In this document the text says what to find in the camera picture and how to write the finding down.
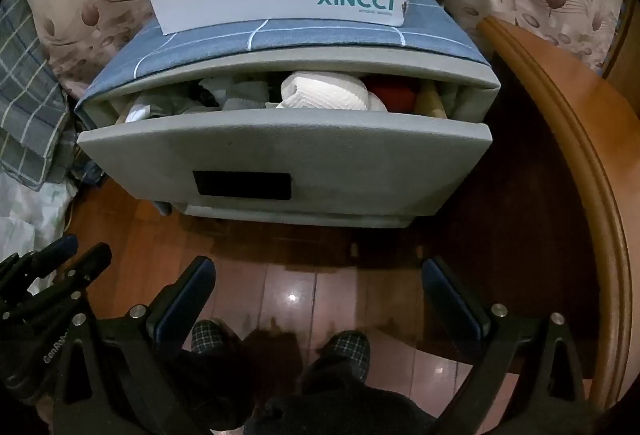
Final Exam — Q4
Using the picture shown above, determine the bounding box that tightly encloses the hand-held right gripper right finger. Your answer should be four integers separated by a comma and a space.
421, 257, 593, 435

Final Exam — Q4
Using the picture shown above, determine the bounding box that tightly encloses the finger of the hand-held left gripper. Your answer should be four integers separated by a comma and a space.
20, 242, 113, 311
10, 235, 80, 278

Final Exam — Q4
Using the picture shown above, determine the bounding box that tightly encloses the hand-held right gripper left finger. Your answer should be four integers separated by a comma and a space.
50, 256, 217, 435

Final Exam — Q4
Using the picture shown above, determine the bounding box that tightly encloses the floral grey white sock roll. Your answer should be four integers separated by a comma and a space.
125, 101, 152, 124

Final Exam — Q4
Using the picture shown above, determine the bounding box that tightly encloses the grey wooden drawer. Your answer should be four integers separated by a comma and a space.
77, 70, 493, 228

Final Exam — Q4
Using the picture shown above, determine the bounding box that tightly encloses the red underwear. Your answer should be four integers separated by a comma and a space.
364, 75, 418, 113

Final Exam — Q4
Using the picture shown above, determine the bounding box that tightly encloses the grey underwear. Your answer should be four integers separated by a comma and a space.
222, 82, 271, 110

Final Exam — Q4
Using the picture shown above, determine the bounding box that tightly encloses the white underwear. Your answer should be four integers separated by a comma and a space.
277, 71, 388, 112

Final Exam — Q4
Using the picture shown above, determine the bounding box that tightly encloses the white crumpled cloth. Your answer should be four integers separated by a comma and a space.
0, 175, 76, 296

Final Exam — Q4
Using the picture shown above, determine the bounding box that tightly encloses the person's left plaid slipper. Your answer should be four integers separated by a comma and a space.
192, 320, 241, 356

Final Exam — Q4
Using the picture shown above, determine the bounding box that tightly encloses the person's plaid slipper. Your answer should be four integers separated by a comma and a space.
192, 320, 241, 356
320, 331, 371, 368

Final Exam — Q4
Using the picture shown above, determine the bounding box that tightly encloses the dark printed bag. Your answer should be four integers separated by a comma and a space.
75, 155, 106, 188

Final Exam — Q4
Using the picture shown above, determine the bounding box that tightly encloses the person's left leg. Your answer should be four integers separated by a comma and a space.
167, 340, 271, 435

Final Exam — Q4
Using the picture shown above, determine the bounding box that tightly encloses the person's leg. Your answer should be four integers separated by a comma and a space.
265, 355, 451, 435
167, 340, 271, 435

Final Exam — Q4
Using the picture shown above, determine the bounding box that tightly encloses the person's right plaid slipper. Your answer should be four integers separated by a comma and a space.
320, 331, 371, 368

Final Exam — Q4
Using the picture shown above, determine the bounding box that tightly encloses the person's right leg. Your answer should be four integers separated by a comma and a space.
265, 355, 451, 435

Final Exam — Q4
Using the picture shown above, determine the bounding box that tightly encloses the grey plaid blanket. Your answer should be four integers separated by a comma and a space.
0, 0, 71, 190

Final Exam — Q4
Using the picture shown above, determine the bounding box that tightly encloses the grey nightstand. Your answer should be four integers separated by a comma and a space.
75, 40, 502, 230

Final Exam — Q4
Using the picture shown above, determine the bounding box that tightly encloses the blue white storage box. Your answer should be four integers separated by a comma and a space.
75, 0, 493, 116

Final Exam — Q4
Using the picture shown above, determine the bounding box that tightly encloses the curved wooden bed frame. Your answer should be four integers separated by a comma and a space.
477, 15, 633, 416

